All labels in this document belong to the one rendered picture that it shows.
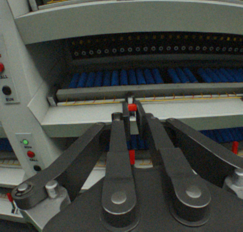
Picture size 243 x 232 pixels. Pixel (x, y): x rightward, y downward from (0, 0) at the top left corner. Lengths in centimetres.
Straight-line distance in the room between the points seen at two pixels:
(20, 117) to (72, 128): 11
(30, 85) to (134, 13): 22
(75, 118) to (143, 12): 22
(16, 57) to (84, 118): 16
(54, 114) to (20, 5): 21
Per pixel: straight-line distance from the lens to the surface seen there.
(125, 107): 18
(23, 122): 33
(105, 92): 29
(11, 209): 71
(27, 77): 29
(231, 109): 34
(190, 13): 26
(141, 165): 40
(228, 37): 47
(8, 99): 32
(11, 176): 52
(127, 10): 24
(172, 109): 29
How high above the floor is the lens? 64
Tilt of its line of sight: 23 degrees down
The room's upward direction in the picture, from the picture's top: 4 degrees counter-clockwise
